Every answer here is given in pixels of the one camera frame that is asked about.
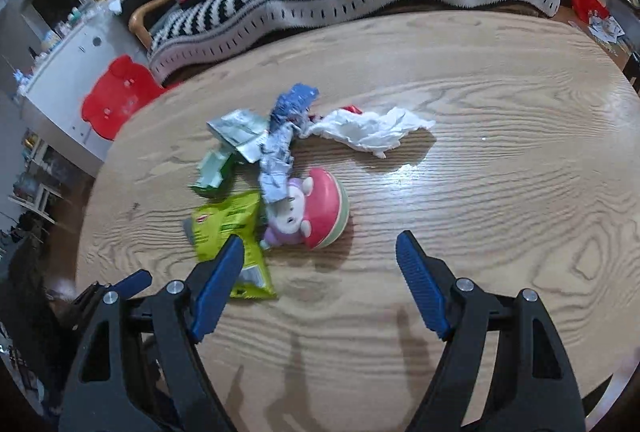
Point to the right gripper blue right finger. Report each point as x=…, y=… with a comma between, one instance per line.
x=428, y=280

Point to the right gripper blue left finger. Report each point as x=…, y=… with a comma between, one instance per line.
x=210, y=285

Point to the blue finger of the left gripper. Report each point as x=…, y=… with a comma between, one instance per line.
x=133, y=284

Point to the light green packet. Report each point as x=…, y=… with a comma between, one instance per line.
x=215, y=174

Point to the white tissue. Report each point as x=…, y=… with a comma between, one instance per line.
x=368, y=131

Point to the silver pill blister pack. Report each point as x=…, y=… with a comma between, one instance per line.
x=243, y=131

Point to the red plastic wrapper strip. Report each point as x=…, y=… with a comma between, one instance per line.
x=350, y=108

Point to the blue white wrapper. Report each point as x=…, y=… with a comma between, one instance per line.
x=288, y=118

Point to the pink watermelon plush toy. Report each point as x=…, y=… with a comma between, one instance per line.
x=314, y=213

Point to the red bear-shaped plastic stool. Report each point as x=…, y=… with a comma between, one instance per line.
x=119, y=93

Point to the white cabinet with clutter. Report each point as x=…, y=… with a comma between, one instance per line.
x=53, y=98

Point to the wooden sofa armrest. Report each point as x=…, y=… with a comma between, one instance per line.
x=136, y=24

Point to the red bag on floor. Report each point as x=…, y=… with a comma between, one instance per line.
x=586, y=9

